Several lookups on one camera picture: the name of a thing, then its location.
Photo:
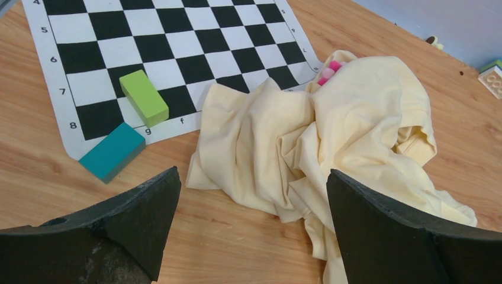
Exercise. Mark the lime green block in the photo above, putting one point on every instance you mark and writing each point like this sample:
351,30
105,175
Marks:
144,97

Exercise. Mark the teal block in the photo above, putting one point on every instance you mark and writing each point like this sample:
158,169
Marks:
110,156

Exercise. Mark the black white chessboard mat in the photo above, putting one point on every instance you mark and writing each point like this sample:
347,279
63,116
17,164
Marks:
84,47

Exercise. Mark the cream yellow garment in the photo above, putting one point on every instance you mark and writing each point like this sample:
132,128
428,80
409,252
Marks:
272,150

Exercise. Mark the green blue brick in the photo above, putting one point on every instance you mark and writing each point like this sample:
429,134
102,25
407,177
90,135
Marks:
491,64

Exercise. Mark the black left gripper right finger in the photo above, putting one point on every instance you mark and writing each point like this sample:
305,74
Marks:
383,240

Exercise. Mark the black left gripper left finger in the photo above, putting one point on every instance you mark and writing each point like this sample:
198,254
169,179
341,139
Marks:
119,240

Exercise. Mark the pink flower brooch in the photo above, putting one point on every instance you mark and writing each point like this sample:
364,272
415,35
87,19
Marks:
329,71

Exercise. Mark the white toy brick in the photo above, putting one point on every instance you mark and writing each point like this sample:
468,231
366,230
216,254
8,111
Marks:
491,79

